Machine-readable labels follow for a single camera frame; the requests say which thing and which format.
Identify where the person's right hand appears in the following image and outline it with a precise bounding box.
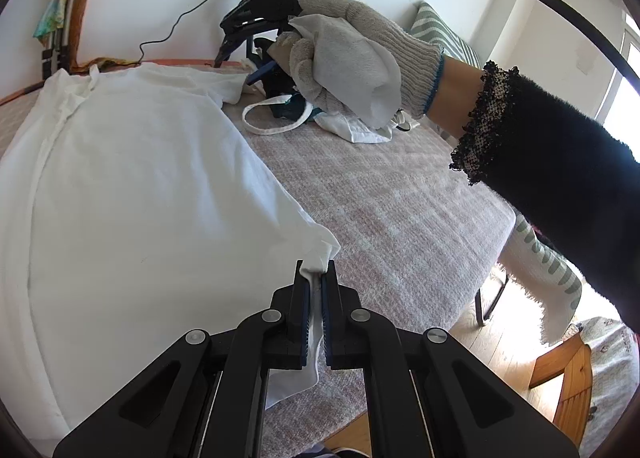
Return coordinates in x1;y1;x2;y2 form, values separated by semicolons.
272;0;446;121

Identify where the white tank top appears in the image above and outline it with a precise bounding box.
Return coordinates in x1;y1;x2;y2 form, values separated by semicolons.
242;92;321;135

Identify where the white printed mat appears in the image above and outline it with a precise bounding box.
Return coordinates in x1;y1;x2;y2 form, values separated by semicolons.
564;317;640;458

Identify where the dark teal garment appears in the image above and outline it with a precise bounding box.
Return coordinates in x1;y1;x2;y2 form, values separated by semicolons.
269;92;323;123

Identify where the white t-shirt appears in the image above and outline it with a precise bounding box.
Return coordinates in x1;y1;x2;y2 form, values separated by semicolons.
0;63;342;439

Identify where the white garment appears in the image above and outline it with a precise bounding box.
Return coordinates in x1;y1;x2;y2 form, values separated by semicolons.
314;108;412;145

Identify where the thin black power cable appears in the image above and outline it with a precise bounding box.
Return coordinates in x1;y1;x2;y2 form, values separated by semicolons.
137;0;241;64

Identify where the window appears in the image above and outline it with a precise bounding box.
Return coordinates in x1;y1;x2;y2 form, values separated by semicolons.
594;12;640;135

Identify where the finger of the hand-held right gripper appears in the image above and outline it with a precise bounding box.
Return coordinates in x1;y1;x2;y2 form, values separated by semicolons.
246;61;291;104
216;8;281;66

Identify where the wooden chair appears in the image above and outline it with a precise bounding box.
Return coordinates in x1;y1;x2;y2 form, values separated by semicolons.
527;330;594;446

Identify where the small white cloth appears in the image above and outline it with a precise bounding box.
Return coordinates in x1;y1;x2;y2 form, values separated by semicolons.
289;13;402;130

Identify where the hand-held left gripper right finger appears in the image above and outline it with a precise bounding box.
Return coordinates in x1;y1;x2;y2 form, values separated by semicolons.
322;260;581;458

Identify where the person's right forearm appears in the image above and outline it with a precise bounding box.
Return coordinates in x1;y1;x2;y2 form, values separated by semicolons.
425;57;640;321

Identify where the checked blanket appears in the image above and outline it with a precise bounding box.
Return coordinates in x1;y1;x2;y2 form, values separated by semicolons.
0;60;518;458

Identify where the black metal table leg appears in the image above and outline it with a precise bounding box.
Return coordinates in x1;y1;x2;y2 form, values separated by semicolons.
474;272;509;327

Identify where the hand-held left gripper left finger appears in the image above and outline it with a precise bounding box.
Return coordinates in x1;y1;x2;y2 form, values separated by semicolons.
52;260;321;458

